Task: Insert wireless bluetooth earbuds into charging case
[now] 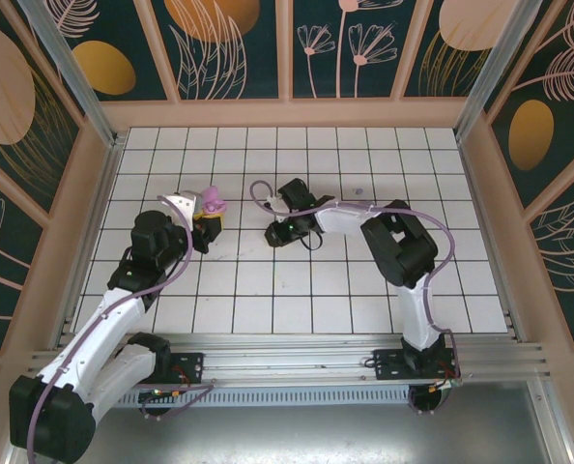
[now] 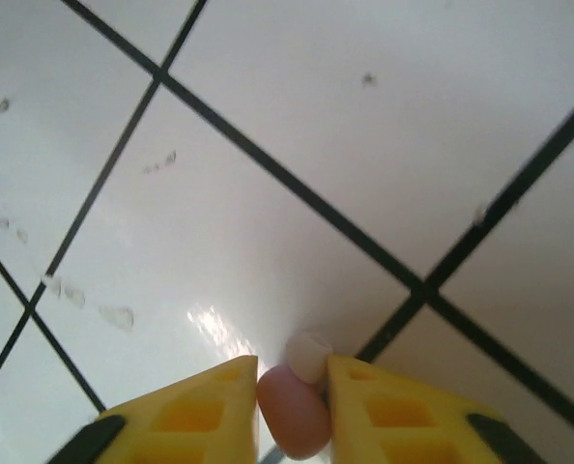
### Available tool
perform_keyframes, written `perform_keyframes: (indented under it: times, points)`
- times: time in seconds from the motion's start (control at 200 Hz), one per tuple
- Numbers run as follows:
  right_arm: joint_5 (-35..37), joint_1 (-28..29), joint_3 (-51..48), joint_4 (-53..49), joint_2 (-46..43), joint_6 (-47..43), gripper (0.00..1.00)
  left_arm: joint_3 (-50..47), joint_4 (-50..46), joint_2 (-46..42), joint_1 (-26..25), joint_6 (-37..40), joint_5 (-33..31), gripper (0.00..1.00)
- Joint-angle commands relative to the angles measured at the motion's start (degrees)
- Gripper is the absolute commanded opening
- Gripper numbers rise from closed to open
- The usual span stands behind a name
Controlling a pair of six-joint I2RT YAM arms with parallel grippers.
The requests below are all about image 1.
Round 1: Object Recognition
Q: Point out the grey metal sheet panel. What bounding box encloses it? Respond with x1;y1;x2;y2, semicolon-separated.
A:
6;381;574;464

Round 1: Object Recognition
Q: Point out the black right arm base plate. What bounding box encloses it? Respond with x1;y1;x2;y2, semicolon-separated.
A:
372;348;462;383

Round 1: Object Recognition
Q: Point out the grey slotted cable duct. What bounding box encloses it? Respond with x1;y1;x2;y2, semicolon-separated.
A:
115;389;414;408

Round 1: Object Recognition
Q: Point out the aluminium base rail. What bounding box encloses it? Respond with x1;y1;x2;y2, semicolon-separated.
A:
25;332;549;388

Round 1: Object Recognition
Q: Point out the thin black cable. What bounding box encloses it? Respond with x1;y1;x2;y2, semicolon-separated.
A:
298;230;325;252

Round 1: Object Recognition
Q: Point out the aluminium corner post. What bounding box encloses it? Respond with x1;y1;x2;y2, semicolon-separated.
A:
16;0;124;149
454;0;543;144

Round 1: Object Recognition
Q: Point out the black controller module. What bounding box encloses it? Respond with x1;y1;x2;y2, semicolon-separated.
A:
409;376;463;416
138;386;185;421

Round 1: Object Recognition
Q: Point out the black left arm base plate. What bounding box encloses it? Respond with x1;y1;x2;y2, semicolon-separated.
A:
116;351;206;386

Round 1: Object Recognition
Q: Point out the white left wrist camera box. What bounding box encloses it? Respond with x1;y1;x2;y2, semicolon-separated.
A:
163;190;204;221

